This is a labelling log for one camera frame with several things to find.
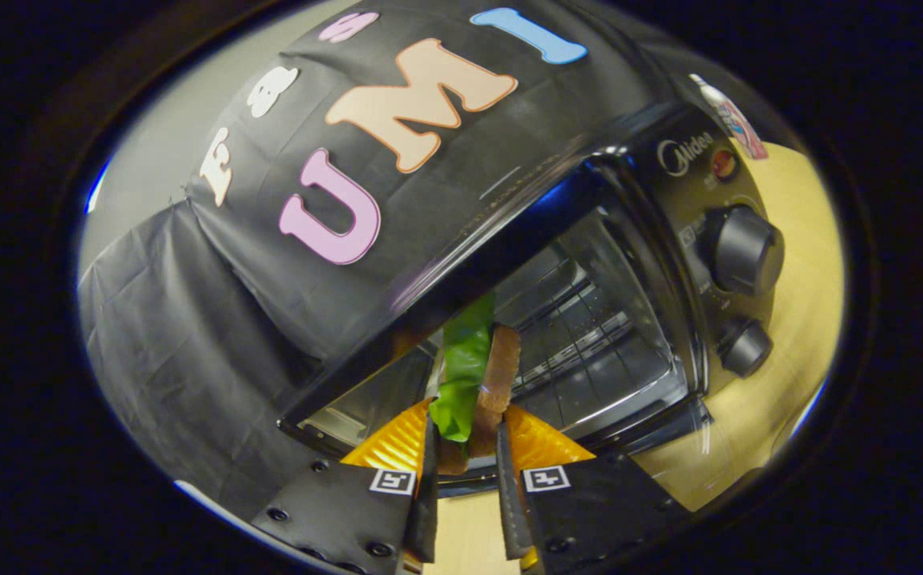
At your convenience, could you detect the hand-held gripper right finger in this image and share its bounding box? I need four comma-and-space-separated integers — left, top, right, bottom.
496, 403, 690, 575

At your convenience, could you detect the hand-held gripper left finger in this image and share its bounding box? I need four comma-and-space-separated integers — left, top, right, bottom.
250, 398, 440, 575

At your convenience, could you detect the white bread lettuce sandwich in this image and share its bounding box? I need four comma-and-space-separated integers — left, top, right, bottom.
428, 291, 523, 476

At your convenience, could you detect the black toaster oven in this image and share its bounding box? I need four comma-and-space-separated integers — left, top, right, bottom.
276, 100, 786, 500

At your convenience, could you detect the black backdrop cloth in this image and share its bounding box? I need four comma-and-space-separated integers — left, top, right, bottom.
77, 0, 670, 520

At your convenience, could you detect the white pink bottle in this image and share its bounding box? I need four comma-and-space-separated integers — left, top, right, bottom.
689, 73, 770, 161

